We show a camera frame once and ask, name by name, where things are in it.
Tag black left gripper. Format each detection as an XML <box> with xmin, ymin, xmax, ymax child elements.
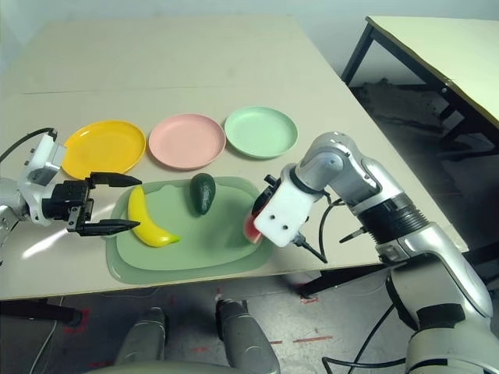
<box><xmin>41</xmin><ymin>171</ymin><xmax>143</xmax><ymax>238</ymax></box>

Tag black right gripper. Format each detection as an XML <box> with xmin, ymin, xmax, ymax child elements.
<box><xmin>252</xmin><ymin>175</ymin><xmax>282</xmax><ymax>214</ymax></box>

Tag yellow toy banana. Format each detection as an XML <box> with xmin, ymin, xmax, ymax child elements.
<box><xmin>127</xmin><ymin>185</ymin><xmax>182</xmax><ymax>249</ymax></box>

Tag toy watermelon slice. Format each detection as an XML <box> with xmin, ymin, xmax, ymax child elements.
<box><xmin>242</xmin><ymin>210</ymin><xmax>263</xmax><ymax>245</ymax></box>

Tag dark green toy avocado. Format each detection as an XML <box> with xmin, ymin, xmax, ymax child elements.
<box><xmin>189</xmin><ymin>173</ymin><xmax>217</xmax><ymax>215</ymax></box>

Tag mint green plastic plate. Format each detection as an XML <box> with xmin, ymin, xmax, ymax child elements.
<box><xmin>224</xmin><ymin>105</ymin><xmax>299</xmax><ymax>160</ymax></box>

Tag yellow plastic plate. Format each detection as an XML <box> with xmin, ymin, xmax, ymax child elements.
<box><xmin>61</xmin><ymin>119</ymin><xmax>147</xmax><ymax>181</ymax></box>

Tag green plastic tray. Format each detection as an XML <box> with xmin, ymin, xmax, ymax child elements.
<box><xmin>105</xmin><ymin>175</ymin><xmax>274</xmax><ymax>284</ymax></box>

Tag pink plastic plate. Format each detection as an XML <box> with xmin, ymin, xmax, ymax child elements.
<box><xmin>148</xmin><ymin>113</ymin><xmax>227</xmax><ymax>171</ymax></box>

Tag black table foot bar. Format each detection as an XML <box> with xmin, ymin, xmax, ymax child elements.
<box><xmin>299</xmin><ymin>259</ymin><xmax>406</xmax><ymax>298</ymax></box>
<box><xmin>0</xmin><ymin>298</ymin><xmax>85</xmax><ymax>327</ymax></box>

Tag grey robot left leg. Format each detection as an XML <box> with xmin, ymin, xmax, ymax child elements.
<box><xmin>115</xmin><ymin>306</ymin><xmax>167</xmax><ymax>363</ymax></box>

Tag grey robot leg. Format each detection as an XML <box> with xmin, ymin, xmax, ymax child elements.
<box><xmin>215</xmin><ymin>298</ymin><xmax>281</xmax><ymax>374</ymax></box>
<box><xmin>115</xmin><ymin>306</ymin><xmax>167</xmax><ymax>363</ymax></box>

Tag grey robot right leg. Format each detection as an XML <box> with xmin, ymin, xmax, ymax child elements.
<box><xmin>215</xmin><ymin>298</ymin><xmax>281</xmax><ymax>374</ymax></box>

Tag grey robot torso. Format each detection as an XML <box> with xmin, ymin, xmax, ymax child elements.
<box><xmin>83</xmin><ymin>360</ymin><xmax>235</xmax><ymax>374</ymax></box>

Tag beige side table black legs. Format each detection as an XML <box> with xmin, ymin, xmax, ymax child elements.
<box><xmin>341</xmin><ymin>15</ymin><xmax>499</xmax><ymax>132</ymax></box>

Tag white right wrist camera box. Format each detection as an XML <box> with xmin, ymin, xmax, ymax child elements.
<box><xmin>253</xmin><ymin>174</ymin><xmax>313</xmax><ymax>247</ymax></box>

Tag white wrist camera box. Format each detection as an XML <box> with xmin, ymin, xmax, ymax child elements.
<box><xmin>253</xmin><ymin>174</ymin><xmax>313</xmax><ymax>247</ymax></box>
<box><xmin>23</xmin><ymin>133</ymin><xmax>68</xmax><ymax>184</ymax></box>

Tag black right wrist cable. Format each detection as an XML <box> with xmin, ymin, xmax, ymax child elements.
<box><xmin>292</xmin><ymin>196</ymin><xmax>346</xmax><ymax>264</ymax></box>

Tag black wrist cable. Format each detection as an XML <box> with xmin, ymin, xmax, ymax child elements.
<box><xmin>292</xmin><ymin>196</ymin><xmax>346</xmax><ymax>264</ymax></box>
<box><xmin>0</xmin><ymin>127</ymin><xmax>58</xmax><ymax>163</ymax></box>

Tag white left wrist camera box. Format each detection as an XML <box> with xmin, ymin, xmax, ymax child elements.
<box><xmin>23</xmin><ymin>133</ymin><xmax>68</xmax><ymax>184</ymax></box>

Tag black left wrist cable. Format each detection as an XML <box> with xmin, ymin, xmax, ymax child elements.
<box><xmin>0</xmin><ymin>127</ymin><xmax>58</xmax><ymax>163</ymax></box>

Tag white floor cable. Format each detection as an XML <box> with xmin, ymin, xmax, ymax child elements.
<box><xmin>29</xmin><ymin>299</ymin><xmax>65</xmax><ymax>374</ymax></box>

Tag black floor cable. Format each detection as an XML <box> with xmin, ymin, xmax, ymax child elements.
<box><xmin>321</xmin><ymin>303</ymin><xmax>409</xmax><ymax>369</ymax></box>

